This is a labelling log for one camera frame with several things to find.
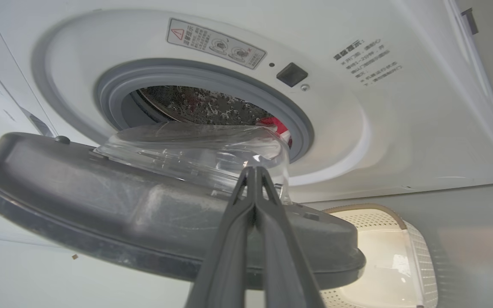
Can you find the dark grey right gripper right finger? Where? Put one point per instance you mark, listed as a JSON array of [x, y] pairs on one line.
[[285, 265]]

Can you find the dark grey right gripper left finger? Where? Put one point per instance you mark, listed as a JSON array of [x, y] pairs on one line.
[[225, 256]]

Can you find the round grey glass washer door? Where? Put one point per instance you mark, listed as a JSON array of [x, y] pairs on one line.
[[101, 205]]

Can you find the red garment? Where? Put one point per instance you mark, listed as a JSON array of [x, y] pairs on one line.
[[271, 122]]

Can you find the cream perforated laundry basket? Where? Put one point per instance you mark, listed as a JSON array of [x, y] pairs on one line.
[[383, 261]]

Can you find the white front-load washing machine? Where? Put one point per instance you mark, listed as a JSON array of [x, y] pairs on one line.
[[400, 128]]

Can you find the grey rubber door gasket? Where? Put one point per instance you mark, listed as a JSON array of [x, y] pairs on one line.
[[195, 73]]

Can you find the black door latch socket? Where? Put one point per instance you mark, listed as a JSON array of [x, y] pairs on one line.
[[292, 75]]

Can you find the perforated steel washer drum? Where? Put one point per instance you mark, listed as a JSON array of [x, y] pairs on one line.
[[203, 105]]

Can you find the grey warning label sticker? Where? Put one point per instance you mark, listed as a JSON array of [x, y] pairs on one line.
[[216, 43]]

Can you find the small dark side clip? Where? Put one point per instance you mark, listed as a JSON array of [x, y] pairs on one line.
[[470, 20]]

